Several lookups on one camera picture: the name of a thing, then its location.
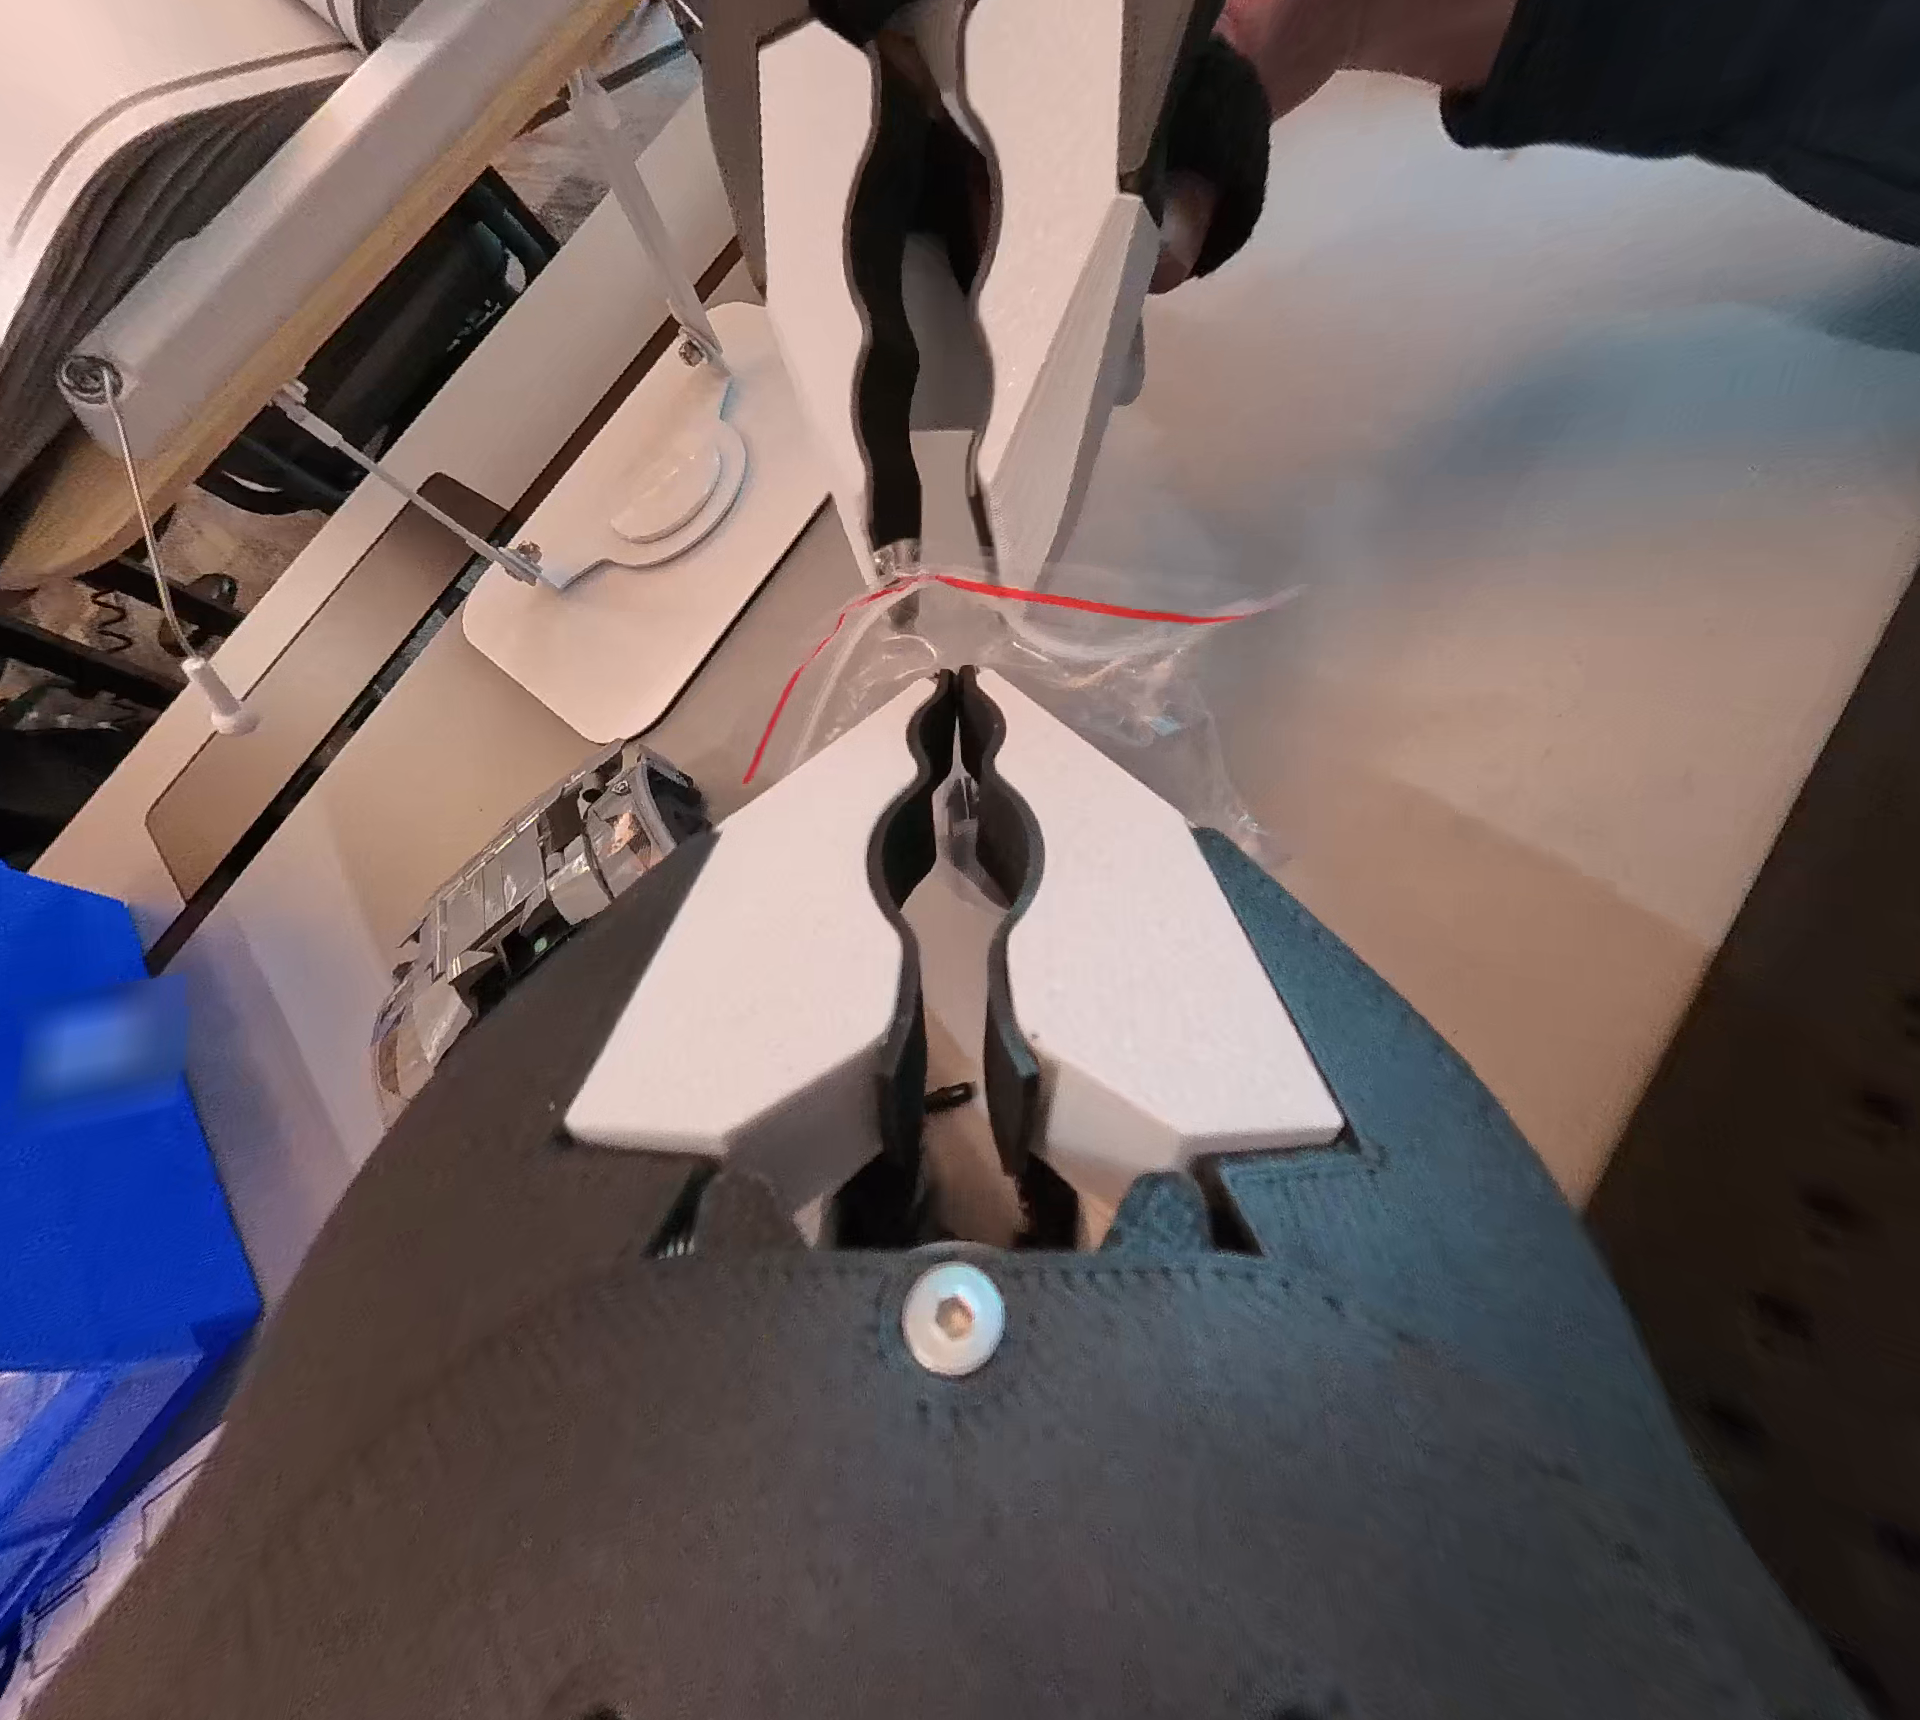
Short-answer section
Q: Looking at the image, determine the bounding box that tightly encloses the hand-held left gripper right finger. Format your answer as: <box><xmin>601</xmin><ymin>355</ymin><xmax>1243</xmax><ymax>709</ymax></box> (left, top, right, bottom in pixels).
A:
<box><xmin>959</xmin><ymin>674</ymin><xmax>1348</xmax><ymax>1251</ymax></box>

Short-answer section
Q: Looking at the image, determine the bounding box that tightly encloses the blue plastic bin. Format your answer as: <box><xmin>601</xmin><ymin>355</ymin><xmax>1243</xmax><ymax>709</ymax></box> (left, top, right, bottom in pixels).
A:
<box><xmin>0</xmin><ymin>863</ymin><xmax>262</xmax><ymax>1623</ymax></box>

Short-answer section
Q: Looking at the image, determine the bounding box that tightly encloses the clear bag of lego parts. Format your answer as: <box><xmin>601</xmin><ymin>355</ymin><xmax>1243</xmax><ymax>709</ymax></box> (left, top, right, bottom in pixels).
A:
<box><xmin>742</xmin><ymin>533</ymin><xmax>1309</xmax><ymax>865</ymax></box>

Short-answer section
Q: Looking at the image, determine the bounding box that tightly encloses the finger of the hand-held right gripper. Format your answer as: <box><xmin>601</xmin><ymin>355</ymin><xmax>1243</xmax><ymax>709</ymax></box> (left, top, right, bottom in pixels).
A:
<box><xmin>957</xmin><ymin>0</ymin><xmax>1164</xmax><ymax>591</ymax></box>
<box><xmin>752</xmin><ymin>21</ymin><xmax>938</xmax><ymax>624</ymax></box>

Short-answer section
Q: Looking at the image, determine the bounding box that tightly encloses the partly built lego car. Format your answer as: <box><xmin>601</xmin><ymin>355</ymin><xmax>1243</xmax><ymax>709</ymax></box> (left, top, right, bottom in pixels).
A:
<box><xmin>367</xmin><ymin>743</ymin><xmax>711</xmax><ymax>1129</ymax></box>

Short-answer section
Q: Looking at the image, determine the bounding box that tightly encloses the white book stand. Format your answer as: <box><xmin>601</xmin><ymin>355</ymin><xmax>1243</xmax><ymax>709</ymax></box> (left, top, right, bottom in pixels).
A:
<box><xmin>0</xmin><ymin>0</ymin><xmax>844</xmax><ymax>743</ymax></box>

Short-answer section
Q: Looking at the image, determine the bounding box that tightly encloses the white sticker sheet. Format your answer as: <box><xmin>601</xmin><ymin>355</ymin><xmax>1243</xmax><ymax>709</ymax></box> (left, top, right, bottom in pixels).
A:
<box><xmin>0</xmin><ymin>1419</ymin><xmax>226</xmax><ymax>1720</ymax></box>

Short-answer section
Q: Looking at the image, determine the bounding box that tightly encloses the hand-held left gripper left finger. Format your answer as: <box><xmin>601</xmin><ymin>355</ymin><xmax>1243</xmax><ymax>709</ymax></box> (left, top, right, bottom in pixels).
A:
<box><xmin>564</xmin><ymin>674</ymin><xmax>963</xmax><ymax>1251</ymax></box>

